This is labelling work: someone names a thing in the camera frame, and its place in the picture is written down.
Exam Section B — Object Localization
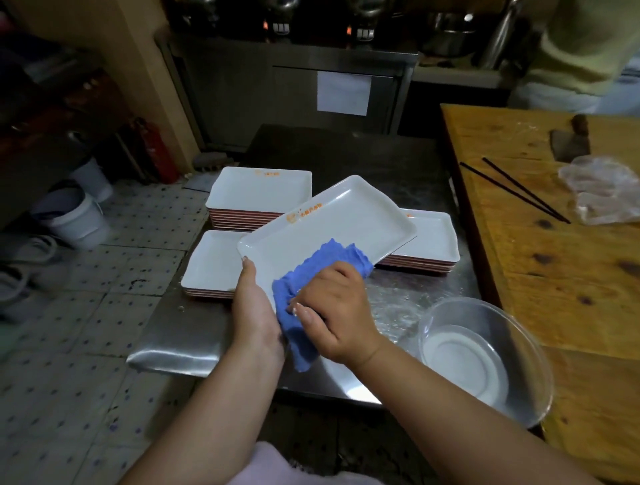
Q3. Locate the person's right hand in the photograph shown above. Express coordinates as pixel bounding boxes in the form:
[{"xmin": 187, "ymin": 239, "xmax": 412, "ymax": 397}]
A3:
[{"xmin": 289, "ymin": 260, "xmax": 389, "ymax": 370}]

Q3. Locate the person's left hand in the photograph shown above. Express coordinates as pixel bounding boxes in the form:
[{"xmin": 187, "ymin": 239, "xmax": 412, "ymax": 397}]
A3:
[{"xmin": 231, "ymin": 257, "xmax": 287, "ymax": 360}]

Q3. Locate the blue cloth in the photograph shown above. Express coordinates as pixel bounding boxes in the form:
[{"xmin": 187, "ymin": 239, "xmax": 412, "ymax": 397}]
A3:
[{"xmin": 271, "ymin": 238, "xmax": 375, "ymax": 373}]

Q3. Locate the stack of white plates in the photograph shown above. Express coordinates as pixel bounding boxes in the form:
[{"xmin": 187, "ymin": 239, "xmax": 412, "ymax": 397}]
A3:
[
  {"xmin": 205, "ymin": 166, "xmax": 313, "ymax": 232},
  {"xmin": 377, "ymin": 208, "xmax": 460, "ymax": 274}
]

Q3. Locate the steel work table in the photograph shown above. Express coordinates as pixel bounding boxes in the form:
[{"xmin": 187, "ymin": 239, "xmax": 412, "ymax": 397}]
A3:
[{"xmin": 125, "ymin": 123, "xmax": 481, "ymax": 408}]

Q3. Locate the person's right forearm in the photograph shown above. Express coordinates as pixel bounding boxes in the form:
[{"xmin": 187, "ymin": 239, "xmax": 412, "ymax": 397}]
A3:
[{"xmin": 352, "ymin": 337, "xmax": 601, "ymax": 485}]

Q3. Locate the person's left forearm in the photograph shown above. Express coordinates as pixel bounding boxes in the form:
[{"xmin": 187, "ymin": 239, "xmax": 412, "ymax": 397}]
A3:
[{"xmin": 119, "ymin": 344, "xmax": 286, "ymax": 485}]

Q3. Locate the clear glass bowl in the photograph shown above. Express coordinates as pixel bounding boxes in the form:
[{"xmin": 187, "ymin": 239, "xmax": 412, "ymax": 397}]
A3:
[{"xmin": 417, "ymin": 297, "xmax": 555, "ymax": 430}]

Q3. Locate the loose light floor tile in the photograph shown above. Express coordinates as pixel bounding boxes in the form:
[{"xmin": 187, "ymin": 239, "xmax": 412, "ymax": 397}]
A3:
[{"xmin": 182, "ymin": 171, "xmax": 221, "ymax": 193}]

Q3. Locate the grey brick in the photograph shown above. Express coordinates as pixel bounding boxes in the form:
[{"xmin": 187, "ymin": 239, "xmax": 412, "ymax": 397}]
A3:
[{"xmin": 192, "ymin": 152, "xmax": 235, "ymax": 171}]

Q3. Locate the red fire extinguisher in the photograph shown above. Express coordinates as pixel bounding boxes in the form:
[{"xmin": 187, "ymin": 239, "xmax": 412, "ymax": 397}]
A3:
[{"xmin": 133, "ymin": 117, "xmax": 180, "ymax": 185}]

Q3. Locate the white plastic bucket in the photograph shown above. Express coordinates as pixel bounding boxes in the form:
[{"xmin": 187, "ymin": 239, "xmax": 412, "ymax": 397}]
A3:
[
  {"xmin": 69, "ymin": 157, "xmax": 115, "ymax": 203},
  {"xmin": 31, "ymin": 179, "xmax": 111, "ymax": 250}
]

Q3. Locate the black chopstick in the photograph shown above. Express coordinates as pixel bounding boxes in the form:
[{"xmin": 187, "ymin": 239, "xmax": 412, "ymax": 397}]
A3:
[
  {"xmin": 459, "ymin": 161, "xmax": 569, "ymax": 225},
  {"xmin": 482, "ymin": 157, "xmax": 571, "ymax": 225}
]

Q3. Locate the stainless steel cabinet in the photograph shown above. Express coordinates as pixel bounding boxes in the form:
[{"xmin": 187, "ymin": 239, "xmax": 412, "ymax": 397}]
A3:
[{"xmin": 155, "ymin": 29, "xmax": 420, "ymax": 153}]

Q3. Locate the white paper sheet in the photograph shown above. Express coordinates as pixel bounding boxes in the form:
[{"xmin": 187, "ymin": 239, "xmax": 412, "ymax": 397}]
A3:
[{"xmin": 317, "ymin": 71, "xmax": 373, "ymax": 117}]

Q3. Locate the wooden table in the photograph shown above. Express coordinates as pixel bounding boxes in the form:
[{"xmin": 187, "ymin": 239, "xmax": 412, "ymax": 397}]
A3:
[{"xmin": 441, "ymin": 103, "xmax": 640, "ymax": 483}]

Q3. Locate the grey slipper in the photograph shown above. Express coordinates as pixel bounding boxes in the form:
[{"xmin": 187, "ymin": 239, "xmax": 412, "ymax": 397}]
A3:
[
  {"xmin": 0, "ymin": 264, "xmax": 31, "ymax": 308},
  {"xmin": 7, "ymin": 233, "xmax": 60, "ymax": 266}
]

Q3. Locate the beige side counter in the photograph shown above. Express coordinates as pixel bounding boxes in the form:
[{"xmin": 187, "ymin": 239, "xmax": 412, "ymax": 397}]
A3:
[{"xmin": 412, "ymin": 65, "xmax": 506, "ymax": 90}]

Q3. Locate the dark storage rack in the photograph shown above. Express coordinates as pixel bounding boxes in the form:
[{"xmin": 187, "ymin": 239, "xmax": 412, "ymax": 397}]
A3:
[{"xmin": 0, "ymin": 29, "xmax": 131, "ymax": 226}]

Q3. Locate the black induction cooker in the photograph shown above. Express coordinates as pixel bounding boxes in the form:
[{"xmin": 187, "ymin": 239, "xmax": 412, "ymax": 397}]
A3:
[
  {"xmin": 345, "ymin": 22, "xmax": 376, "ymax": 43},
  {"xmin": 262, "ymin": 17, "xmax": 293, "ymax": 39}
]

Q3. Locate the crumpled clear plastic bag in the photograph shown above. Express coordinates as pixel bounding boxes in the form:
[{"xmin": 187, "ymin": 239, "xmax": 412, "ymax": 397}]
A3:
[{"xmin": 557, "ymin": 155, "xmax": 640, "ymax": 226}]

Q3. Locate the steel basin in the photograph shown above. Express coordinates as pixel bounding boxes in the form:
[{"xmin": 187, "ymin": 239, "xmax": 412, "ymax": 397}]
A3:
[{"xmin": 419, "ymin": 12, "xmax": 479, "ymax": 59}]

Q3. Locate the steel jug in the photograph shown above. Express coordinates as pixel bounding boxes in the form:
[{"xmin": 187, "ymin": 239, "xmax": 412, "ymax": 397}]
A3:
[{"xmin": 477, "ymin": 0, "xmax": 521, "ymax": 70}]

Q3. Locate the white chest freezer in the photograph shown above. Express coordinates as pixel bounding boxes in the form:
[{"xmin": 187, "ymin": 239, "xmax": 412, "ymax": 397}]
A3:
[{"xmin": 597, "ymin": 55, "xmax": 640, "ymax": 119}]

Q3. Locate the steel cleaver with dark handle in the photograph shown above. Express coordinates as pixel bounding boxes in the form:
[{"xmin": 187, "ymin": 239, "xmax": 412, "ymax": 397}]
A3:
[{"xmin": 549, "ymin": 113, "xmax": 592, "ymax": 163}]

